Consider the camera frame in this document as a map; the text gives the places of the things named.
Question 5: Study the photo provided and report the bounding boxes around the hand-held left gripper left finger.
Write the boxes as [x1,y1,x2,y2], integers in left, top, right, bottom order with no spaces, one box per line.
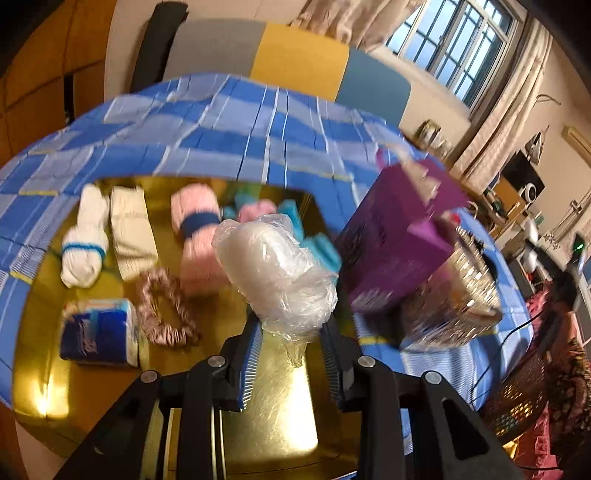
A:
[53,316,264,480]

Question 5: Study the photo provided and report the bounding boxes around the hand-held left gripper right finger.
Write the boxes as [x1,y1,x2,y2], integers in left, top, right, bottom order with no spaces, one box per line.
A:
[321,318,525,480]

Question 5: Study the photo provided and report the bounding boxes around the golden tray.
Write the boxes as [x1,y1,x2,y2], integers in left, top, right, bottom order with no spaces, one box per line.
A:
[11,175,365,467]

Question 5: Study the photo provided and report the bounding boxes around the white item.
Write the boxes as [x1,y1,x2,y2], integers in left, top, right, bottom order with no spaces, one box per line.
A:
[212,215,340,367]

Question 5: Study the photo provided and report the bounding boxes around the pink satin scrunchie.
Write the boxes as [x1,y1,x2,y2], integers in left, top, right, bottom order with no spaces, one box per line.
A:
[136,268,201,348]

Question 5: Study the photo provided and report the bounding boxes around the teal sock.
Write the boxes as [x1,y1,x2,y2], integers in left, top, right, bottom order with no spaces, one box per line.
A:
[222,194,343,274]

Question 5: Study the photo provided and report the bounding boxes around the pink sock roll navy band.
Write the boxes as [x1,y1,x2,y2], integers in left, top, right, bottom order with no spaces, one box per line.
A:
[170,183,232,296]

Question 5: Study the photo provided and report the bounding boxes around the pink sock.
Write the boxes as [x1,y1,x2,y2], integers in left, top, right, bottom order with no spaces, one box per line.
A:
[238,200,278,225]

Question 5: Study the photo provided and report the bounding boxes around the blue tissue pack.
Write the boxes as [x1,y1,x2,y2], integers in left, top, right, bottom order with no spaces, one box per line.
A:
[59,298,140,368]

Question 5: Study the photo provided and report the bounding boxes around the cream white sock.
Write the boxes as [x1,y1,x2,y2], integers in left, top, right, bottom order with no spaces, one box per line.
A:
[108,186,158,281]

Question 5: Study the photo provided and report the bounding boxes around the white socks with blue band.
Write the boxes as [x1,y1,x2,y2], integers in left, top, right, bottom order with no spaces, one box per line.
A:
[60,184,110,289]

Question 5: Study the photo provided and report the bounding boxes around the person's right forearm floral sleeve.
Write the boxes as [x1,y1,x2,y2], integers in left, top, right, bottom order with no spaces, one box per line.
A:
[540,337,591,474]

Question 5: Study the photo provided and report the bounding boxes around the brown wicker basket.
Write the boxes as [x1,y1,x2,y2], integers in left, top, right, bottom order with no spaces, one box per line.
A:
[482,355,550,444]

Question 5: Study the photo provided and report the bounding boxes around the wooden chair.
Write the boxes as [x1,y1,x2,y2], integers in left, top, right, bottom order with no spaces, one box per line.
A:
[489,178,527,219]

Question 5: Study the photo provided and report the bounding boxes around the wooden desk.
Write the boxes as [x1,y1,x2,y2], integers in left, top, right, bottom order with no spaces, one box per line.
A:
[443,157,509,222]

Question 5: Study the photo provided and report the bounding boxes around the black monitor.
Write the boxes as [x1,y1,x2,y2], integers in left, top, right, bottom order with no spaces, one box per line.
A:
[501,152,546,200]

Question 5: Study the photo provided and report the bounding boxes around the purple cardboard box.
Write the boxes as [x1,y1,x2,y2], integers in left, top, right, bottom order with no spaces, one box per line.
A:
[335,150,469,315]

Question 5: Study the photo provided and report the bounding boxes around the garment steamer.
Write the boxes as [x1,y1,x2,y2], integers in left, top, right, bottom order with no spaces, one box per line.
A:
[526,95,561,162]

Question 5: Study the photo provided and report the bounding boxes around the pink patterned curtain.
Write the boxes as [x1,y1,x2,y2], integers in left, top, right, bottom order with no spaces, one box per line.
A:
[291,0,426,51]
[455,18,555,181]

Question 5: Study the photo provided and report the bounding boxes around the blue plaid bedsheet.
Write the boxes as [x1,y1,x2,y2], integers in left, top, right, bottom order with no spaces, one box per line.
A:
[0,74,532,453]

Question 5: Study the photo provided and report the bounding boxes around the barred window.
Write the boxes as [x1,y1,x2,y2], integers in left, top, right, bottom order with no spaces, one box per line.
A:
[385,0,527,109]

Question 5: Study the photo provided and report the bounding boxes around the grey yellow blue headboard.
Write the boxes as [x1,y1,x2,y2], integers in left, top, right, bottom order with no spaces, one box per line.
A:
[131,2,411,127]

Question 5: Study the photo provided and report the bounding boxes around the wooden wardrobe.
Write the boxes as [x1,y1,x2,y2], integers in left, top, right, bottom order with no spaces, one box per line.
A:
[0,0,116,155]

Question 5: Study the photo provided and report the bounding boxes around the wall air conditioner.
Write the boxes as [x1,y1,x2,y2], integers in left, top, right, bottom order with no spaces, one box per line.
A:
[561,127,591,158]

